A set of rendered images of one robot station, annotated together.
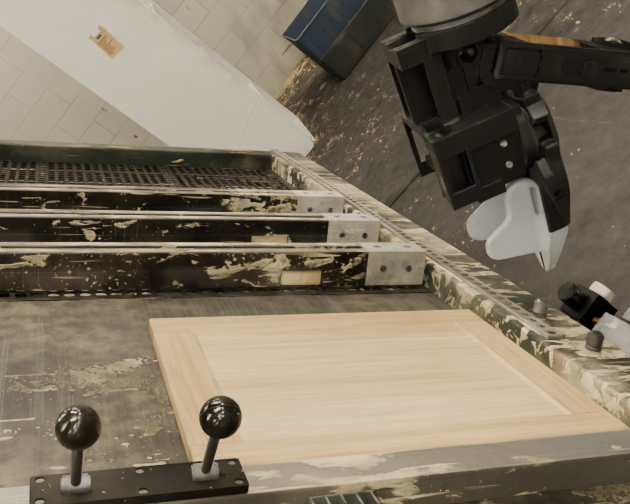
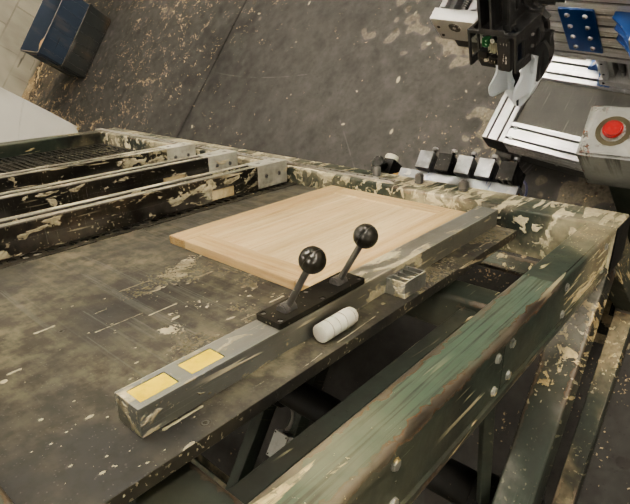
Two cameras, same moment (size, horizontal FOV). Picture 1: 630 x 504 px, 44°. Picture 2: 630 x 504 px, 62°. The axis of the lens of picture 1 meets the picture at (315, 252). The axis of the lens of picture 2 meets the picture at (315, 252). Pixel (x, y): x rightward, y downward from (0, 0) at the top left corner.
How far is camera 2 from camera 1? 0.49 m
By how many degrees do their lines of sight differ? 28
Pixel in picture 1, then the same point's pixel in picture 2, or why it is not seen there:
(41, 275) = (59, 231)
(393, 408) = not seen: hidden behind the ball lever
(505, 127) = (536, 24)
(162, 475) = (320, 289)
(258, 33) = not seen: outside the picture
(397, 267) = (273, 173)
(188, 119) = not seen: outside the picture
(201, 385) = (254, 255)
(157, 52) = not seen: outside the picture
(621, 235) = (337, 139)
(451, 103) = (514, 15)
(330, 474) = (386, 264)
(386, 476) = (410, 256)
